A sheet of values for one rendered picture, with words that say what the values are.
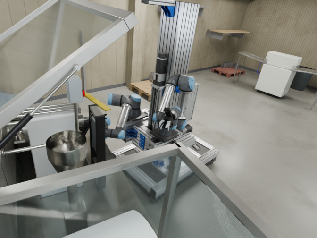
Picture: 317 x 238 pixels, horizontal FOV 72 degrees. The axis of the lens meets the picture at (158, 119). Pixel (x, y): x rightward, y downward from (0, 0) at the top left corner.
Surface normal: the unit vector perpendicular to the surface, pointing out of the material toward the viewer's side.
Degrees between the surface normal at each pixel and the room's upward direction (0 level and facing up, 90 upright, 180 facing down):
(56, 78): 90
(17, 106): 90
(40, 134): 90
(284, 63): 90
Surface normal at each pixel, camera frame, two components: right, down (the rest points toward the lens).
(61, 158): 0.08, 0.49
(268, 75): -0.69, 0.28
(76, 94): 0.51, 0.47
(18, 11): 0.68, 0.42
